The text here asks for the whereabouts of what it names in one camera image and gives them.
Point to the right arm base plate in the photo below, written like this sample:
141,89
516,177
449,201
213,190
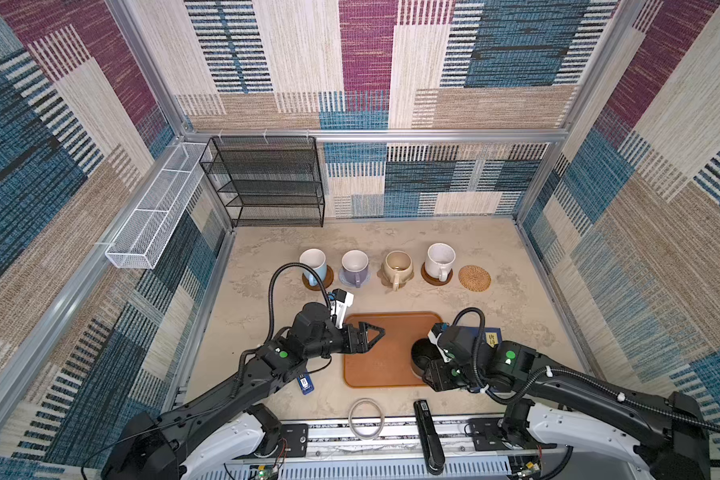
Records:
489,434

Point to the white mesh wall basket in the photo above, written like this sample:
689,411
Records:
142,240

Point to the blue woven round coaster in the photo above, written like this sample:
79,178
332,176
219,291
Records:
354,279

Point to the cork flower shaped coaster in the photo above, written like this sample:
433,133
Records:
388,284

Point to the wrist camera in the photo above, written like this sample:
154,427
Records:
340,302
434,335

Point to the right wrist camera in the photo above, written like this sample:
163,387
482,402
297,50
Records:
434,335

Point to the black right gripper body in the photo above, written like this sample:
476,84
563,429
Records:
448,375

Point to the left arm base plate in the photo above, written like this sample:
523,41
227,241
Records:
293,441

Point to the light blue mug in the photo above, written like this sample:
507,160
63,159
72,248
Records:
316,260

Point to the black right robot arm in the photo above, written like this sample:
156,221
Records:
548,403

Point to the purple mug white inside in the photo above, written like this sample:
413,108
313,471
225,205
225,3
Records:
355,260

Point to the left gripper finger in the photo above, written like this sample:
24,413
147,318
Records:
366,328
369,344

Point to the orange brown serving tray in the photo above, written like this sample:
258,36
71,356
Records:
389,362

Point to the black mug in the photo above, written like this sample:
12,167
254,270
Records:
423,351

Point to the black handheld device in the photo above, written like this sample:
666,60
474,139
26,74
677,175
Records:
432,449

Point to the beige mug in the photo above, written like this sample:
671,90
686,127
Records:
398,268

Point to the black wire shelf rack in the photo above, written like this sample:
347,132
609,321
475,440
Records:
266,181

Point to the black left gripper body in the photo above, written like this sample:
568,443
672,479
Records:
345,346

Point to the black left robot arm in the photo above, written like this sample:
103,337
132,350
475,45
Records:
151,448

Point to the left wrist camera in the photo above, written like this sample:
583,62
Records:
340,302

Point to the dark blue book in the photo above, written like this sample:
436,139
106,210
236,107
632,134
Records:
486,333

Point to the blue black utility knife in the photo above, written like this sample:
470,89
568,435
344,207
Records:
305,383

